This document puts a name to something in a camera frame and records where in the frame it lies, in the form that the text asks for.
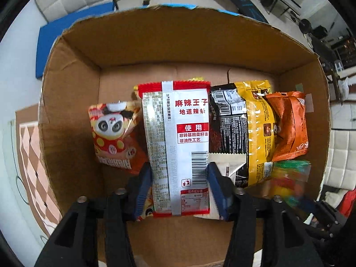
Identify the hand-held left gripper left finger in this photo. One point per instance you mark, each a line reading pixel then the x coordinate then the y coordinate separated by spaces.
pixel 143 189

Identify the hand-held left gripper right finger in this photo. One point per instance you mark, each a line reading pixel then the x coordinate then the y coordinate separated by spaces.
pixel 219 189

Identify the white snack packet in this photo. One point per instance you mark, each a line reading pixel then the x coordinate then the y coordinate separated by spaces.
pixel 233 162

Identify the silver and red snack packet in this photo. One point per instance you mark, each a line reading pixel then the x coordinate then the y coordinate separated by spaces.
pixel 167 144

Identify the green snack packet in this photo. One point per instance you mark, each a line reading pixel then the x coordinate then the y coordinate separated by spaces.
pixel 289 175

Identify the black snack packet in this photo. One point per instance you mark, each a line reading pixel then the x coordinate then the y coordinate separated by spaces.
pixel 228 128

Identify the red panda snack packet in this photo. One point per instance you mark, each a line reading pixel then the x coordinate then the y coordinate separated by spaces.
pixel 111 133

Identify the yellow and dark snack packet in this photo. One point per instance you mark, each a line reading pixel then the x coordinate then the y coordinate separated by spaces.
pixel 258 133

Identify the orange snack packet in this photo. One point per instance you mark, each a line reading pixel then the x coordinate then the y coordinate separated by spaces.
pixel 292 128

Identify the cardboard box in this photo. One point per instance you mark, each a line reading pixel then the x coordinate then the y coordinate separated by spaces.
pixel 194 47

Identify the red object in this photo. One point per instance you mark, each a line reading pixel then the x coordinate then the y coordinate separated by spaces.
pixel 347 203

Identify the checkered tablecloth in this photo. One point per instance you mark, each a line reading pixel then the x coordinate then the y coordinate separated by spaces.
pixel 30 150

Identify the white plastic bag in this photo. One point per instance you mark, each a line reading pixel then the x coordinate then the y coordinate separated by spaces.
pixel 347 83

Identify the blue foam mat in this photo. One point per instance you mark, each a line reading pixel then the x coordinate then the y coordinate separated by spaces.
pixel 50 41

